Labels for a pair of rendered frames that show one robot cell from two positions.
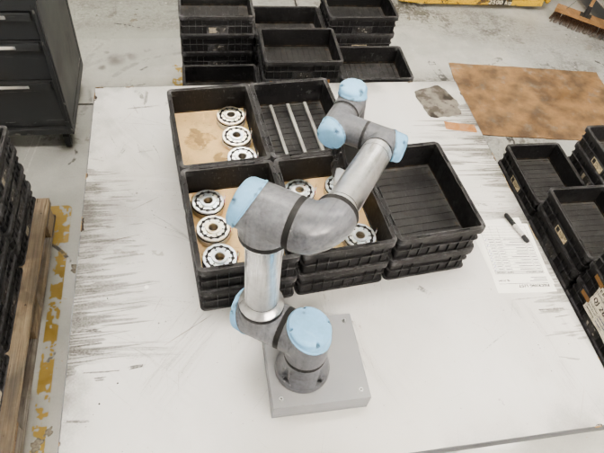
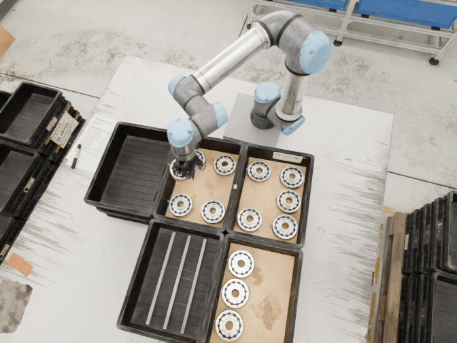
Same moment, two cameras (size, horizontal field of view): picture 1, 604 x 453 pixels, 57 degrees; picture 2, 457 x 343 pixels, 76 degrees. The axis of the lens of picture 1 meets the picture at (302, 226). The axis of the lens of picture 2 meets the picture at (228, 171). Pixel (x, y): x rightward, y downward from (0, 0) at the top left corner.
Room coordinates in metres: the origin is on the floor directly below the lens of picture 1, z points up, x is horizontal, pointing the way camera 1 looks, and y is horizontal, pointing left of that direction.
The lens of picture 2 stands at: (1.47, 0.32, 2.05)
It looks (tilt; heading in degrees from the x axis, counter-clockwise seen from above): 66 degrees down; 220
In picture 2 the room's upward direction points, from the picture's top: 6 degrees counter-clockwise
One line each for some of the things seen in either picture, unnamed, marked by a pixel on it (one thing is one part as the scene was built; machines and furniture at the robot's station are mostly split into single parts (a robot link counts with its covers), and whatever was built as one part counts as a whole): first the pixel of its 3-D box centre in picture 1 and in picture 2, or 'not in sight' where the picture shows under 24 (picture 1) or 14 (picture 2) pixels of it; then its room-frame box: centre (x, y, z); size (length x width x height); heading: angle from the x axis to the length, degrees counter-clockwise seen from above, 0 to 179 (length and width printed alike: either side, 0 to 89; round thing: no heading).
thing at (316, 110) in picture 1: (299, 128); (176, 279); (1.55, 0.07, 0.87); 0.40 x 0.30 x 0.11; 22
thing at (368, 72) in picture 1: (366, 87); not in sight; (2.60, -0.23, 0.31); 0.40 x 0.30 x 0.34; 106
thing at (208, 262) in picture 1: (219, 257); (292, 176); (0.94, 0.23, 0.86); 0.10 x 0.10 x 0.01
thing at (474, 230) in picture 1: (419, 189); (133, 166); (1.29, -0.36, 0.92); 0.40 x 0.30 x 0.02; 22
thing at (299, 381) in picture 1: (304, 359); (264, 111); (0.68, -0.06, 0.81); 0.15 x 0.15 x 0.10
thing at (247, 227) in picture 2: not in sight; (249, 218); (1.20, 0.17, 0.86); 0.10 x 0.10 x 0.01
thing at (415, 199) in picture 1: (415, 199); (137, 171); (1.29, -0.36, 0.87); 0.40 x 0.30 x 0.11; 22
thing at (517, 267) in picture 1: (512, 253); (96, 142); (1.26, -0.75, 0.70); 0.33 x 0.23 x 0.01; 16
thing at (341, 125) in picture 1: (342, 128); (205, 116); (1.10, -0.06, 1.29); 0.11 x 0.11 x 0.08; 72
